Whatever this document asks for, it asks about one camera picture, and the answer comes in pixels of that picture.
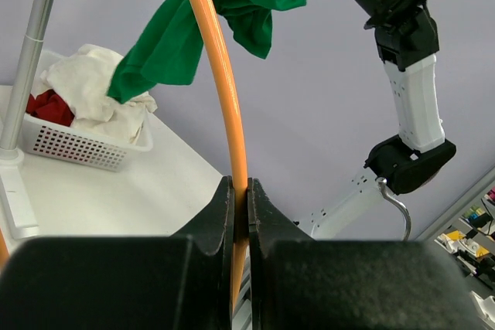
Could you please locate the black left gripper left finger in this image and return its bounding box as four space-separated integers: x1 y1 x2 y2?
1 177 234 329

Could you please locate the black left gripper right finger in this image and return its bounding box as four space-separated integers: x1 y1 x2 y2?
247 179 483 329

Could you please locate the red t shirt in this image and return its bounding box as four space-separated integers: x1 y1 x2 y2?
26 90 74 127

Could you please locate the beige t shirt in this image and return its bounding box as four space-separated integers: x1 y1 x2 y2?
39 44 157 144

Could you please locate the orange hanger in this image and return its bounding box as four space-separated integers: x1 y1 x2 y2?
0 0 411 311

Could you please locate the green t shirt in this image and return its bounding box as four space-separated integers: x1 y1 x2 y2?
106 0 314 105

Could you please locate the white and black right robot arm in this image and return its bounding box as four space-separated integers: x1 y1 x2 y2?
296 0 456 240

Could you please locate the white plastic basket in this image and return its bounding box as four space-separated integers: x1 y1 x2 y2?
22 50 153 172

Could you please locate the silver clothes rack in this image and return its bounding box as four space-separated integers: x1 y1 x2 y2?
1 0 54 240

